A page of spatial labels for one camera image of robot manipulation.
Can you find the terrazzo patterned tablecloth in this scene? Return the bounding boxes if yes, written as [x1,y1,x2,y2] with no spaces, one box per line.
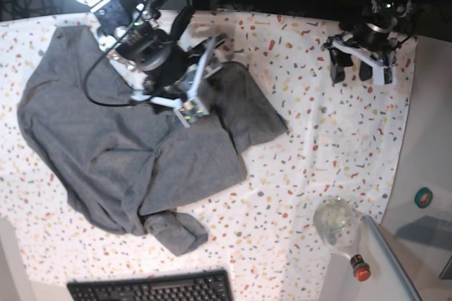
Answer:
[1,12,416,300]

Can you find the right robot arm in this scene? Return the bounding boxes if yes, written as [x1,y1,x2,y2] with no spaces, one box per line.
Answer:
[76,0,201,93]

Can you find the grey t-shirt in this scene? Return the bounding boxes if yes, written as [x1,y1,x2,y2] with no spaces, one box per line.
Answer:
[17,26,287,256]

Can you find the grey metal bar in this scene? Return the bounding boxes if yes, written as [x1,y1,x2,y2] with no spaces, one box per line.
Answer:
[362,216,422,300]

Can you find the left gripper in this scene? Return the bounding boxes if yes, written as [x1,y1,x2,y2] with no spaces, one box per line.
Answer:
[329,21,397,83]

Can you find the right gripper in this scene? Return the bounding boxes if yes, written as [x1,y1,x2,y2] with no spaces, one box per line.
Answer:
[105,6,210,93]

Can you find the green tape roll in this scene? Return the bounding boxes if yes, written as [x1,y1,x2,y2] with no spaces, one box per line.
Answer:
[414,187,433,208]

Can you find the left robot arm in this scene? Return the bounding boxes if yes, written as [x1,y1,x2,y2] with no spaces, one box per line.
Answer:
[322,0,411,85]

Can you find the black keyboard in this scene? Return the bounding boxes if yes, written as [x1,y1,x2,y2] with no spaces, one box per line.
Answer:
[66,269,234,301]

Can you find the clear bottle with orange cap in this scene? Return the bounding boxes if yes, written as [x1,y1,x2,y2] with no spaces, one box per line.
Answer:
[314,196,371,282]

